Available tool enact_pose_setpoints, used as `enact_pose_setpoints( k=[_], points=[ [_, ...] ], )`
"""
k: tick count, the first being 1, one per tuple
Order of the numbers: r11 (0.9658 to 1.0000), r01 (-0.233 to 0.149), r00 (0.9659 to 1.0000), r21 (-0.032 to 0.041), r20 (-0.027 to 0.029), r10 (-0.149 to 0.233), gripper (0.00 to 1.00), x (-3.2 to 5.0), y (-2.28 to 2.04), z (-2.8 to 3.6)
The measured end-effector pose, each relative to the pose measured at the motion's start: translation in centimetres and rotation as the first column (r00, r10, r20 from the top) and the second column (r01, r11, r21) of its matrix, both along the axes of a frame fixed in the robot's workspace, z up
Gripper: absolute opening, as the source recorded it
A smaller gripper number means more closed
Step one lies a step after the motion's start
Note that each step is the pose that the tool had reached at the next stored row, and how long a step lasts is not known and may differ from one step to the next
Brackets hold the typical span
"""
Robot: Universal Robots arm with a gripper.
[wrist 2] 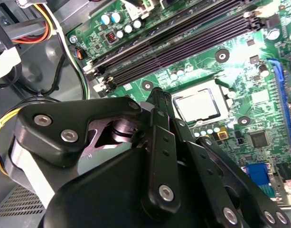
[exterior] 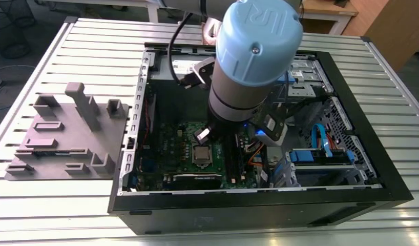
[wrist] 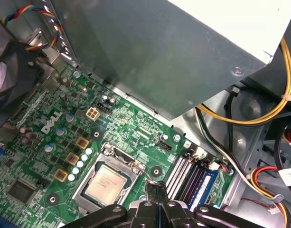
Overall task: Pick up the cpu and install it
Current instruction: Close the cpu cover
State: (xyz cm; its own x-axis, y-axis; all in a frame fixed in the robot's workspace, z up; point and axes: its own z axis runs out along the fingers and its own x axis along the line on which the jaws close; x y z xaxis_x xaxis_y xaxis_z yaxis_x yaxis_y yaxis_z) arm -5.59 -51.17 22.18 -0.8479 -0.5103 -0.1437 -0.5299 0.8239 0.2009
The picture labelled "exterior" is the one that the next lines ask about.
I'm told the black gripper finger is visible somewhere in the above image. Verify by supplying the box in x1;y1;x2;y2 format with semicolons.
194;127;212;146

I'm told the hard disk in blue carrier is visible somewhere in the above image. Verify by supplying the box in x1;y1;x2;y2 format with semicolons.
290;150;355;165

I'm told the green motherboard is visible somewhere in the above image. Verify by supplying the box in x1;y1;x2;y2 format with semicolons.
136;120;262;192

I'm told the orange wire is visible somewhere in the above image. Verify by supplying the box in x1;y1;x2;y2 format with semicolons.
246;147;266;167

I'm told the white rounded wrist camera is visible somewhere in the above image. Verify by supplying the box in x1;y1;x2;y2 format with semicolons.
254;114;290;147

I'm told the black graphics card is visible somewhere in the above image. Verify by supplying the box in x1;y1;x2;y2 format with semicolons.
163;173;224;190

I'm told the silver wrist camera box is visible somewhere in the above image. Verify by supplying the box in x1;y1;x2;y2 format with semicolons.
190;56;216;86

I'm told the black PC case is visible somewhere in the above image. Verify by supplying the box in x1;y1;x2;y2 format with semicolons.
107;42;415;235

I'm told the black camera cable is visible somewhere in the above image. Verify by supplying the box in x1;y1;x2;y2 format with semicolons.
167;0;210;89

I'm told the grey disk bay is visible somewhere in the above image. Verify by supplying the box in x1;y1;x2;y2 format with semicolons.
284;151;379;188

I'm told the wooden cabinet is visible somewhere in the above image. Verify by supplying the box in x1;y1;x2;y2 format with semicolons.
342;0;419;75

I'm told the grey power supply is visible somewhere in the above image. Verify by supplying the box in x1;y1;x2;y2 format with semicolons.
150;54;218;121

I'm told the grey parts rack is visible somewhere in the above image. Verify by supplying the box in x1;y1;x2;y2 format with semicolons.
6;81;134;181

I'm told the blue data wire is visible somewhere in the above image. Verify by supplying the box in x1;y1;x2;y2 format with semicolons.
311;123;332;158

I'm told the RAM stick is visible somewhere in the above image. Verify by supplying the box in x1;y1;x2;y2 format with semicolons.
34;151;74;157

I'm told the blue plastic drive carrier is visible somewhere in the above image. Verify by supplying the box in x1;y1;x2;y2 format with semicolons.
276;71;298;85

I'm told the wooden desk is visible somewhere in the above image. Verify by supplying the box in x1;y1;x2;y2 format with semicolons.
299;0;359;35

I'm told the white desk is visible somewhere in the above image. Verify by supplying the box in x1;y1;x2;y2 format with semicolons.
35;0;159;23

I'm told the grey metal drive cage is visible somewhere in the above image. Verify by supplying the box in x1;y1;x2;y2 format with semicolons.
263;52;335;112

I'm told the black RAM slot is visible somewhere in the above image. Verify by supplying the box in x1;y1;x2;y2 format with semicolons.
232;140;240;180
228;140;236;181

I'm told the black cable bundle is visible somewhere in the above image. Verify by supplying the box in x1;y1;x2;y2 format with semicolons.
286;96;332;118

